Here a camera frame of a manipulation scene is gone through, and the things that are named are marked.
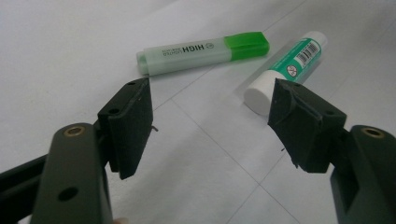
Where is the white and green glue stick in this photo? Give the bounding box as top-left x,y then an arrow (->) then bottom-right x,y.
243,31 -> 329,117

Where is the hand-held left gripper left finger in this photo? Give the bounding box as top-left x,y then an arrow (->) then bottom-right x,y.
97,77 -> 154,180

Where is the green highlighter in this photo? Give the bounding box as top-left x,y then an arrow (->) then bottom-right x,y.
135,31 -> 271,77

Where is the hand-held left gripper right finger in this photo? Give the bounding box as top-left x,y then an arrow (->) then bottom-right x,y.
267,77 -> 347,174

